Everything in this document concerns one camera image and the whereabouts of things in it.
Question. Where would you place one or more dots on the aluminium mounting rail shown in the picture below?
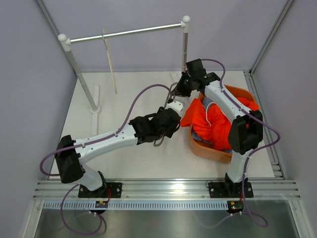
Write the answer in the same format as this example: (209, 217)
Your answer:
(272, 189)

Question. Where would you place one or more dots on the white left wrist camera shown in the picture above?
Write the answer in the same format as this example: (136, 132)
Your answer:
(175, 105)

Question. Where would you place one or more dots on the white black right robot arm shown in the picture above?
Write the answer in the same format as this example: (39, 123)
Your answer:
(246, 131)

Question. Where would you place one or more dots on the grey hanger with metal hook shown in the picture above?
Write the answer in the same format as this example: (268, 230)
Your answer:
(158, 142)

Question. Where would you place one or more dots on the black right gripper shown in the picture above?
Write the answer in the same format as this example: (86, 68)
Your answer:
(180, 89)

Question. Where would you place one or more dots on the silver clothes rack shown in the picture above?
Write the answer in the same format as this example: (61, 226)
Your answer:
(66, 44)

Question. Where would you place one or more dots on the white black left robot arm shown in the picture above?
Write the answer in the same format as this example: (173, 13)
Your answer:
(73, 155)

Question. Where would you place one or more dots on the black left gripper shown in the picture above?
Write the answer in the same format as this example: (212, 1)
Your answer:
(169, 132)

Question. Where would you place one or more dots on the orange shorts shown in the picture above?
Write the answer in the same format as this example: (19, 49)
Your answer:
(210, 119)

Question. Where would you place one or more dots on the light blue shorts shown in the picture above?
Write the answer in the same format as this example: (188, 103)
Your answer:
(203, 138)

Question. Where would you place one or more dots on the white slotted cable duct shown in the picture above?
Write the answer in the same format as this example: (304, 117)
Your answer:
(138, 205)

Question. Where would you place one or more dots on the orange plastic basket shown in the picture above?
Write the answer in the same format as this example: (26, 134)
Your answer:
(205, 150)

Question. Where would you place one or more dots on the white plastic hanger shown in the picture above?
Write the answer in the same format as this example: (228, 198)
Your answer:
(109, 61)

